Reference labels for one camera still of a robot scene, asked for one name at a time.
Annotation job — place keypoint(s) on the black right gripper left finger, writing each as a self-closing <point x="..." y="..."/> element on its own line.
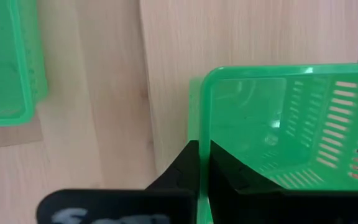
<point x="185" y="169"/>

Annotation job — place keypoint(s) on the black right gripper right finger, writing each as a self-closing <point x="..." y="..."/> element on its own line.
<point x="228" y="177"/>

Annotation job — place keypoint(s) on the green slotted plastic basket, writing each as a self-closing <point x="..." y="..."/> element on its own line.
<point x="259" y="124"/>
<point x="2" y="62"/>

